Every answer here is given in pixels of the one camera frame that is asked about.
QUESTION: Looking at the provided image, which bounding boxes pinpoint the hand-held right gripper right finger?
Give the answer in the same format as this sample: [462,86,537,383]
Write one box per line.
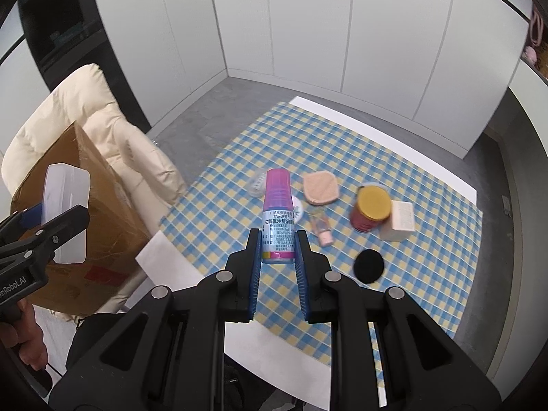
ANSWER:
[295,229,501,411]

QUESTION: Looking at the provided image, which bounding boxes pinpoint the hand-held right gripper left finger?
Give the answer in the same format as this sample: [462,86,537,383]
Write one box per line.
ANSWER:
[48,228,263,411]

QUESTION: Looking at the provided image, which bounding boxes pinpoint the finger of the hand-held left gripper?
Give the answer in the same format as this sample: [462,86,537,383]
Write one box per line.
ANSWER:
[0,205,91,269]
[0,204,46,234]

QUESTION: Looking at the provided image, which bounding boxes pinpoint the white plastic packet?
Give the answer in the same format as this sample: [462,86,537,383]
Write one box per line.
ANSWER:
[43,163,92,265]

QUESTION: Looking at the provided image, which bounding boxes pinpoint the brown cardboard box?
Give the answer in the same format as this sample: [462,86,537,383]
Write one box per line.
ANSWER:
[9,122,152,317]

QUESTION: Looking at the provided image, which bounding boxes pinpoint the pink capped medicine bottle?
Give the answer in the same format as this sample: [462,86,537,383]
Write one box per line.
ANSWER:
[260,169,297,265]

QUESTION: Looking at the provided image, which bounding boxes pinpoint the pink powder puff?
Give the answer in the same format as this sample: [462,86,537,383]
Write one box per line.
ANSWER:
[303,172,339,206]

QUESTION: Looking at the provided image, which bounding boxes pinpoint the clear plastic case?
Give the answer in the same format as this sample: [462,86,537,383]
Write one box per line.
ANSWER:
[248,172,267,198]

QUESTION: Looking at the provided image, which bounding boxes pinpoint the red can with yellow lid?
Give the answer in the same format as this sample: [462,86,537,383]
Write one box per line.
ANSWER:
[350,184,392,233]

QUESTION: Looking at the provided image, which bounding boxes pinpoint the person's left hand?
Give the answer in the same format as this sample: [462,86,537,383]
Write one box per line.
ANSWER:
[0,300,48,370]

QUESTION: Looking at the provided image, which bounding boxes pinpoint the small clear pink-capped bottle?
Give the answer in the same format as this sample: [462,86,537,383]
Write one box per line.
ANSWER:
[309,209,335,247]

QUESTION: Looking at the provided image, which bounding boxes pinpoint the black round puff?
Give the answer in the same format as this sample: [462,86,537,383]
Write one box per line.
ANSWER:
[354,249,385,284]

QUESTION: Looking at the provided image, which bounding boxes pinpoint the small cream box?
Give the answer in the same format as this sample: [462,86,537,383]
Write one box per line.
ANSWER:
[381,200,415,242]

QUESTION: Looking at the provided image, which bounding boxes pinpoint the cream padded armchair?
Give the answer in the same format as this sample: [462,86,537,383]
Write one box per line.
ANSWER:
[2,63,187,322]

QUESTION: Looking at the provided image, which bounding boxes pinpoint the blue yellow checked tablecloth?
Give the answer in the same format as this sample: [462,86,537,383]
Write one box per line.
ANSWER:
[158,102,484,388]

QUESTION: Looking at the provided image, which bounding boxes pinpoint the black built-in cabinet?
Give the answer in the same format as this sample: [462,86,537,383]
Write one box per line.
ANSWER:
[0,0,152,134]

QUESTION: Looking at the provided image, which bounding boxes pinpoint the white cabinet doors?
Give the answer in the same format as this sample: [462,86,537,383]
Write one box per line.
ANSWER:
[88,0,532,160]

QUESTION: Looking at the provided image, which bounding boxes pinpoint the pink hanging bag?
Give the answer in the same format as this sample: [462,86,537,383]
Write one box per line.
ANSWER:
[527,6,544,48]

